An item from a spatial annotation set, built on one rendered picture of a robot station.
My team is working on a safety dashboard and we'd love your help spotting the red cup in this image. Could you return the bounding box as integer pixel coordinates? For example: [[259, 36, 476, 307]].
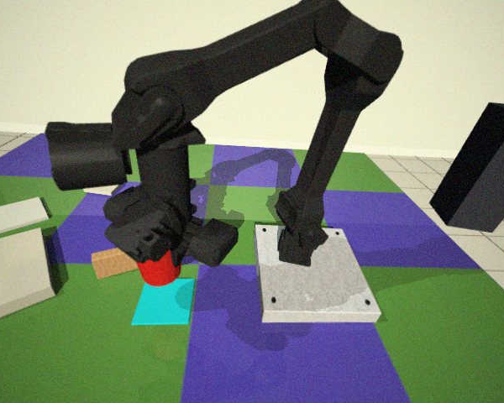
[[136, 250, 181, 287]]

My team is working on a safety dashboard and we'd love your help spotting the tan wooden plank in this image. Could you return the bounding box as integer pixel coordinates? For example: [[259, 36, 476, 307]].
[[92, 248, 139, 279]]

